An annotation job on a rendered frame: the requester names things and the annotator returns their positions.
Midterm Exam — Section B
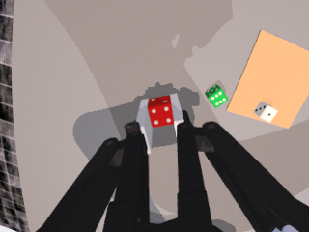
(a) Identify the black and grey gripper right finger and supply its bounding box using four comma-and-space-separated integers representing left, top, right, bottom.
170, 94, 309, 232

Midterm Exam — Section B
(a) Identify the orange flat mat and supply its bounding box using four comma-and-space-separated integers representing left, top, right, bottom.
226, 30, 309, 128

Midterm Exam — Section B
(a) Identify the green die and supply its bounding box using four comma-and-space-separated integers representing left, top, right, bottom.
205, 85, 228, 108

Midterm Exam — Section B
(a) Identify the red die with white pips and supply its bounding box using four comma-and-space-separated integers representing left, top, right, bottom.
148, 96, 174, 127

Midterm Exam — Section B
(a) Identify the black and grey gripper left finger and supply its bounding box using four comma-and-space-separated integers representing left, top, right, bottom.
36, 99, 153, 232

